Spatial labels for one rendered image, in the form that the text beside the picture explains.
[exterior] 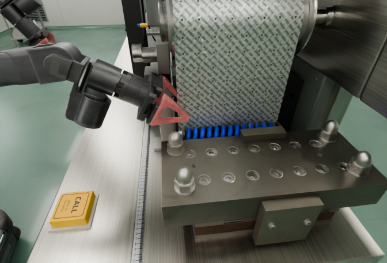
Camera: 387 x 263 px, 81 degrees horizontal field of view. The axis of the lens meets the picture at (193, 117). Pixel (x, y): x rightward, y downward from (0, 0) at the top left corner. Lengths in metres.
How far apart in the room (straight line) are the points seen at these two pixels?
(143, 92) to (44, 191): 1.63
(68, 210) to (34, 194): 1.45
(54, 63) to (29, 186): 1.72
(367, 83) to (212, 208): 0.34
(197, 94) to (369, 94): 0.31
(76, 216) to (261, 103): 0.45
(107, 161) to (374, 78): 0.61
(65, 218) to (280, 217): 0.41
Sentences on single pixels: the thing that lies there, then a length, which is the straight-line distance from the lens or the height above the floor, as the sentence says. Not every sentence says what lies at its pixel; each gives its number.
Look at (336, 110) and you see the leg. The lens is 0.85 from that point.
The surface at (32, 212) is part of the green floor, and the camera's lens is 1.91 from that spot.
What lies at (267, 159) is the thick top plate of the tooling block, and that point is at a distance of 0.48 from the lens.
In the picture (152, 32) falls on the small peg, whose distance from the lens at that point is 0.49.
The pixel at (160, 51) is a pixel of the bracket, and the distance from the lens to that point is 0.51.
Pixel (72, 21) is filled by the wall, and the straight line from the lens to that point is 6.46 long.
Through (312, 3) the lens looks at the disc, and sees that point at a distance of 0.50.
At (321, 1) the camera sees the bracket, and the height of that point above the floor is 1.28.
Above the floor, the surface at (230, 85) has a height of 1.14.
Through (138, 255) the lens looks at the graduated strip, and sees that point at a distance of 0.50.
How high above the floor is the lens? 1.35
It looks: 35 degrees down
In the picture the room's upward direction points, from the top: straight up
